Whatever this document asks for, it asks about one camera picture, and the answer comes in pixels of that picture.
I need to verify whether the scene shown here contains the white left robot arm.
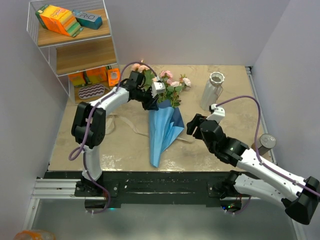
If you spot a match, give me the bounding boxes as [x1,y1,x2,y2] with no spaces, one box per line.
[68,71,165,196]

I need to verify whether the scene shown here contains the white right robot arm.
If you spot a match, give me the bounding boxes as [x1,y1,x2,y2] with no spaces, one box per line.
[186,114,320,225]

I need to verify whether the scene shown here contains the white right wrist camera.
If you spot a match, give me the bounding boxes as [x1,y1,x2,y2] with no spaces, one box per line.
[206,104,226,124]

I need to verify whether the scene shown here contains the orange box on lower shelf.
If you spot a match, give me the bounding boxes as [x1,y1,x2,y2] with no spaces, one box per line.
[107,68,121,87]

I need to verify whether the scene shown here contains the orange plastic bag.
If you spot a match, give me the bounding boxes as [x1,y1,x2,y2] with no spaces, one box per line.
[13,229,56,240]

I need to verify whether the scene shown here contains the white wire wooden shelf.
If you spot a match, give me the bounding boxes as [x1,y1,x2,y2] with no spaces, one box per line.
[26,0,119,104]

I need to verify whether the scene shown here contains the yellow orange sponge pack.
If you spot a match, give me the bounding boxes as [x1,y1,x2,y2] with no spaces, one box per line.
[68,67,108,87]

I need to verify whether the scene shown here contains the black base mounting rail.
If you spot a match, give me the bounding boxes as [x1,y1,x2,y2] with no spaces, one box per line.
[44,170,240,210]

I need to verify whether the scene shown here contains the pink artificial flower bouquet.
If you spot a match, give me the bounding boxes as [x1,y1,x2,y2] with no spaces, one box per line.
[131,62,192,108]

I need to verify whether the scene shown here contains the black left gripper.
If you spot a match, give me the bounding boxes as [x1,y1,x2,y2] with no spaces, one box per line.
[135,86,160,111]

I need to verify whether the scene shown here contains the white ribbed ceramic vase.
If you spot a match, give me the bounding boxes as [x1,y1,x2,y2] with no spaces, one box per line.
[200,71,225,111]

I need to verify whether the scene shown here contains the teal toothpaste box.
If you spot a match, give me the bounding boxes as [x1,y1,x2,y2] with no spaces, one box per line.
[72,10,103,30]

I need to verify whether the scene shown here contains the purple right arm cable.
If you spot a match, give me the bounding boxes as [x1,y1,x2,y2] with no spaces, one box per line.
[215,95,320,216]

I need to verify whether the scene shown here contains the purple wavy striped pad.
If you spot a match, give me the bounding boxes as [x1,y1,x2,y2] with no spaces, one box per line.
[78,83,109,100]

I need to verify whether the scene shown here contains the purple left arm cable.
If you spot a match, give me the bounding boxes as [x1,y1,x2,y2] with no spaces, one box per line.
[68,61,161,215]

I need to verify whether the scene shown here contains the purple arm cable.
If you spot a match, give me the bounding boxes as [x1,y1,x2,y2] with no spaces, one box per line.
[68,61,161,215]
[215,95,320,216]

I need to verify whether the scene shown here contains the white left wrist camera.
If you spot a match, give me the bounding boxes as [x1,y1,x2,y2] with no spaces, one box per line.
[151,76,166,97]

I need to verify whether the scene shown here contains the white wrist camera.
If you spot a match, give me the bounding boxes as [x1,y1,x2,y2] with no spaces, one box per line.
[151,76,166,97]
[206,104,226,124]

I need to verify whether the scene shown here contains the blue wrapping paper sheet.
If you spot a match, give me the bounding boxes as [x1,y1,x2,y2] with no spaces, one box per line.
[148,99,185,168]

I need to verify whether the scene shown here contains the metal tin can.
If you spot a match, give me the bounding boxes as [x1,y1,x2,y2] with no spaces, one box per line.
[256,133,277,156]

